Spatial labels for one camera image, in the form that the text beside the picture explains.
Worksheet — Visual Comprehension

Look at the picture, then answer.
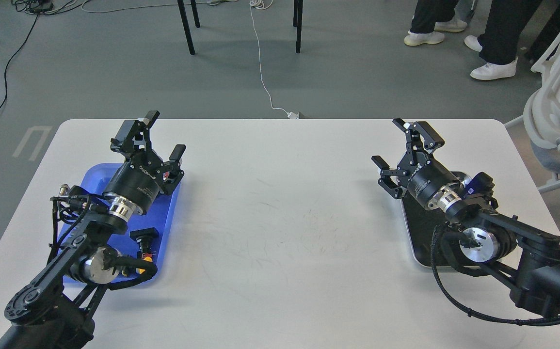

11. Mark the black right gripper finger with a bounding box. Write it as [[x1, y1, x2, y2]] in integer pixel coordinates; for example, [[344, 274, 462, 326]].
[[393, 118, 445, 163], [371, 155, 406, 199]]

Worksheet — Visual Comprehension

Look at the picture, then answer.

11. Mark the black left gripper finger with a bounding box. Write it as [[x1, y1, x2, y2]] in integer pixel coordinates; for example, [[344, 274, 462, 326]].
[[163, 144, 186, 176], [111, 111, 160, 159]]

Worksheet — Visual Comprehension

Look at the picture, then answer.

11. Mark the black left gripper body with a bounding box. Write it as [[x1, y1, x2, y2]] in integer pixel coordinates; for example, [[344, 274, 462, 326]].
[[102, 150, 184, 216]]

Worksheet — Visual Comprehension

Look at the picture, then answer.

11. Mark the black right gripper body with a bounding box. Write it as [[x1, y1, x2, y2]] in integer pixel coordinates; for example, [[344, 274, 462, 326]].
[[398, 160, 462, 212]]

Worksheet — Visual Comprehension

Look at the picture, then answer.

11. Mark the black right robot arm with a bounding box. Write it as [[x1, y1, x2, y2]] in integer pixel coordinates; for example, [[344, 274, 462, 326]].
[[371, 118, 560, 326]]

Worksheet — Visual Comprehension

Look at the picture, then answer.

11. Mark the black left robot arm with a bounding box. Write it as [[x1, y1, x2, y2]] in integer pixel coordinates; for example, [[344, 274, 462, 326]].
[[0, 111, 186, 349]]

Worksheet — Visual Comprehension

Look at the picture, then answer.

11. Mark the metal tray with black mat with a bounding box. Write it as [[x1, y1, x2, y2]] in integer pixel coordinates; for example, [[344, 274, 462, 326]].
[[401, 171, 472, 268]]

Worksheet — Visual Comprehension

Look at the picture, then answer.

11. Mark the blue plastic bin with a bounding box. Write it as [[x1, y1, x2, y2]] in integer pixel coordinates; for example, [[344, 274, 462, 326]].
[[64, 163, 180, 285]]

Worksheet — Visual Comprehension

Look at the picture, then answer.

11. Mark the person with white sneakers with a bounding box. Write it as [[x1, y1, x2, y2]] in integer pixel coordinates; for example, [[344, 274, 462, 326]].
[[403, 0, 467, 47]]

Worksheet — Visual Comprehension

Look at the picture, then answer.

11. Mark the black table leg left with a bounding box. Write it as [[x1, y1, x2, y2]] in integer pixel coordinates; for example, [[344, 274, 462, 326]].
[[177, 0, 200, 55]]

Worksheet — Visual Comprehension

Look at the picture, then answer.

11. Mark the black table leg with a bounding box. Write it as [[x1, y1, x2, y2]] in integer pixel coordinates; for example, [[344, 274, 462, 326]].
[[292, 0, 304, 54], [177, 0, 200, 55]]

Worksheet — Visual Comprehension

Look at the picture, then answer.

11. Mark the black table leg right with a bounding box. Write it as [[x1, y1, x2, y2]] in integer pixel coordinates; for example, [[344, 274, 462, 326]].
[[292, 0, 304, 54]]

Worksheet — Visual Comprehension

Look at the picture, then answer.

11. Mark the black push button switch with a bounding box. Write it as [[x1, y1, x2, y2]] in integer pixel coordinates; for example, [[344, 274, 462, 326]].
[[129, 227, 159, 259]]

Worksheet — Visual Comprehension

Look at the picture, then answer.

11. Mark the black floor cable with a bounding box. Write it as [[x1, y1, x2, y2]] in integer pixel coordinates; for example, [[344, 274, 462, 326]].
[[0, 0, 55, 184]]

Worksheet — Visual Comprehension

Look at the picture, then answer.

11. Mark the white charger cable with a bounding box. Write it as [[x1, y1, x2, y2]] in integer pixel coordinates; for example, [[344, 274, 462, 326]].
[[249, 0, 300, 120]]

